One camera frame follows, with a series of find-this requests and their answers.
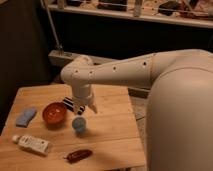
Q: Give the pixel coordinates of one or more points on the blue sponge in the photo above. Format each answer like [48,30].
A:
[25,117]

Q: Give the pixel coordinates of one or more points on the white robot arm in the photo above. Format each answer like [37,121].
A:
[179,113]

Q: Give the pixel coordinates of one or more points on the metal lamp pole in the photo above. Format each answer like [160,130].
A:
[58,45]

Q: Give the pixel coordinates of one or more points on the red ceramic bowl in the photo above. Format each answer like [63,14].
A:
[54,113]

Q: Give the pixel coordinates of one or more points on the wooden shelf with clutter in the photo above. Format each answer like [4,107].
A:
[194,13]

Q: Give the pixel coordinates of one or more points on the white tube with cap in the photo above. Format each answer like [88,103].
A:
[31,143]

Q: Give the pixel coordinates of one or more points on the dark red pepper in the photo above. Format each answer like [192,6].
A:
[78,155]

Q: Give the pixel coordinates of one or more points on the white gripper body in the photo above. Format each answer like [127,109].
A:
[82,95]

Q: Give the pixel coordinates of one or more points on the small blue cup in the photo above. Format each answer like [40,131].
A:
[79,124]

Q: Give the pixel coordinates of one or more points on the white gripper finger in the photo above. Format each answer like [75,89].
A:
[92,106]

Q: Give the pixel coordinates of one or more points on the black and white striped cloth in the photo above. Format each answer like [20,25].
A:
[68,102]

